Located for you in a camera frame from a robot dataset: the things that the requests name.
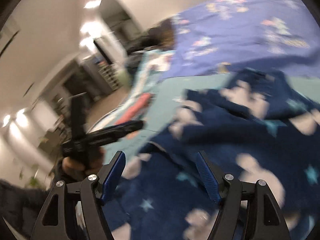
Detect person's left hand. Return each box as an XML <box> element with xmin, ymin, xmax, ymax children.
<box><xmin>62</xmin><ymin>147</ymin><xmax>105</xmax><ymax>181</ymax></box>

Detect pink cloth on bed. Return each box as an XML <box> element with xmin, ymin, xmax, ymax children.
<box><xmin>115</xmin><ymin>93</ymin><xmax>154</xmax><ymax>125</ymax></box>

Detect dark shelf unit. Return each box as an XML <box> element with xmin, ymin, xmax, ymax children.
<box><xmin>43</xmin><ymin>37</ymin><xmax>127</xmax><ymax>122</ymax></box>

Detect person's left forearm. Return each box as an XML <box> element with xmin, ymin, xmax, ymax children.
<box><xmin>0</xmin><ymin>169</ymin><xmax>66</xmax><ymax>240</ymax></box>

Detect purple printed duvet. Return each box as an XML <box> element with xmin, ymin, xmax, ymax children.
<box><xmin>163</xmin><ymin>0</ymin><xmax>319</xmax><ymax>79</ymax></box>

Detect teal bed sheet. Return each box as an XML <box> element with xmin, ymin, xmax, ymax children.
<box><xmin>105</xmin><ymin>49</ymin><xmax>320</xmax><ymax>160</ymax></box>

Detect navy fleece garment white dots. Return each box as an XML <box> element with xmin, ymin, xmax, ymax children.
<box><xmin>103</xmin><ymin>69</ymin><xmax>319</xmax><ymax>239</ymax></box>

